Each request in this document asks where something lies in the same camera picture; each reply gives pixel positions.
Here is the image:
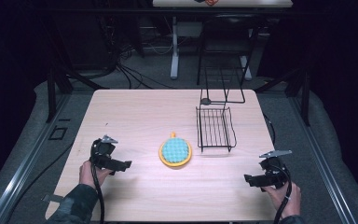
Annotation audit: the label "person's left hand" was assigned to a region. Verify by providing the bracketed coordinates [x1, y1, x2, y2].
[78, 160, 114, 190]

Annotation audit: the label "thin black cable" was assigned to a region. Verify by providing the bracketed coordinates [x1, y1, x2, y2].
[262, 112, 277, 147]
[5, 141, 76, 224]

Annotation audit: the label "black chair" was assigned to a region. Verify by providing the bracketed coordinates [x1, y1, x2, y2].
[196, 13, 256, 87]

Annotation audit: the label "black floor cables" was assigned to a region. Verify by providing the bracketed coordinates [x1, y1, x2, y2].
[113, 43, 178, 91]

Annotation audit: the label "yellow bowl with blue sponge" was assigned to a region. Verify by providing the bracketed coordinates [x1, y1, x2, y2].
[158, 132, 193, 169]

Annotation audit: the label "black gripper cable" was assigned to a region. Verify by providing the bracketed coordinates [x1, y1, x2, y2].
[268, 163, 294, 224]
[89, 161, 105, 224]

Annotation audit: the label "black wire rack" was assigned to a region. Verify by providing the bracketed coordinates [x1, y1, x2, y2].
[195, 62, 247, 154]

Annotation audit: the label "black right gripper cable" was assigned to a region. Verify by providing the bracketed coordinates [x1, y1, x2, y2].
[268, 163, 294, 224]

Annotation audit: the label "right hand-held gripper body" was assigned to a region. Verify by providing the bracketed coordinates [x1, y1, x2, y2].
[258, 149, 293, 190]

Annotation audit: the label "grey tape strip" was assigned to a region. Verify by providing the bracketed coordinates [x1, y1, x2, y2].
[41, 193, 63, 203]

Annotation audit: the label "black tape square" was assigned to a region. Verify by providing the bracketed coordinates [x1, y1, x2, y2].
[48, 118, 72, 142]

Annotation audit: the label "person's right hand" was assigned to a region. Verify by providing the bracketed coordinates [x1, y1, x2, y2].
[260, 181, 302, 219]

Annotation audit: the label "metal floor rail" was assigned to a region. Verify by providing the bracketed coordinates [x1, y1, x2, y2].
[288, 96, 358, 224]
[0, 92, 73, 224]

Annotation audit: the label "white background table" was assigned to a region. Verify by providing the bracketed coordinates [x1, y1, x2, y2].
[152, 0, 294, 80]

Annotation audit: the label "black frame stand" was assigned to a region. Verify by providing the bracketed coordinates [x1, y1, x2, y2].
[43, 59, 110, 124]
[254, 64, 312, 127]

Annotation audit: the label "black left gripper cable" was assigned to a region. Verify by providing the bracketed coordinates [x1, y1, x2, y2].
[89, 161, 105, 224]

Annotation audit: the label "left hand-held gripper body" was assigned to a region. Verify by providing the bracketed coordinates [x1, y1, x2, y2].
[89, 134, 119, 171]

